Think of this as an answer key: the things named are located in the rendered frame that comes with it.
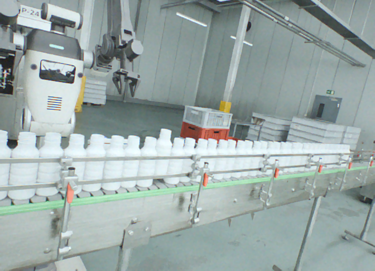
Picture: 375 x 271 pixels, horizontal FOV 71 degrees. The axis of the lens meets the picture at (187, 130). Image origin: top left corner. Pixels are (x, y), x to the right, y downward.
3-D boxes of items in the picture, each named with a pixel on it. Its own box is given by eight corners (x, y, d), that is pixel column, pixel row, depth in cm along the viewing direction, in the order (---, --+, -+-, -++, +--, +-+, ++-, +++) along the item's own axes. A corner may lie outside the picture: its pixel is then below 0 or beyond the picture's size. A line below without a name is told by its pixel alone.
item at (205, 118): (203, 128, 339) (206, 111, 335) (181, 120, 366) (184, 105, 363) (230, 129, 383) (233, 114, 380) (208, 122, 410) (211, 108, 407)
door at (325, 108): (326, 151, 1026) (341, 98, 993) (302, 143, 1101) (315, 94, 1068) (327, 151, 1032) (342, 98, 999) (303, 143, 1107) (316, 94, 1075)
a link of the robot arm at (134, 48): (133, 41, 122) (115, 36, 116) (145, 29, 113) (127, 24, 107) (134, 65, 120) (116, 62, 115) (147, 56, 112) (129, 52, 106)
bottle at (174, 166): (159, 179, 98) (167, 136, 95) (171, 178, 102) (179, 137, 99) (169, 186, 93) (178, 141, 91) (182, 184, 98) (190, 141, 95)
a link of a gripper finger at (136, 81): (142, 96, 115) (141, 75, 117) (128, 93, 110) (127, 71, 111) (132, 99, 120) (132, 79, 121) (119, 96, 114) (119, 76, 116)
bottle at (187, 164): (173, 176, 104) (181, 136, 101) (188, 177, 105) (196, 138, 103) (176, 182, 98) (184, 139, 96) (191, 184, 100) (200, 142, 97)
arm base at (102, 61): (94, 45, 135) (95, 66, 132) (100, 37, 129) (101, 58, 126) (110, 49, 140) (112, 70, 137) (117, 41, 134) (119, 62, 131)
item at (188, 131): (200, 144, 343) (203, 128, 339) (178, 136, 371) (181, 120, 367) (227, 143, 387) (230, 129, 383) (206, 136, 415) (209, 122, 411)
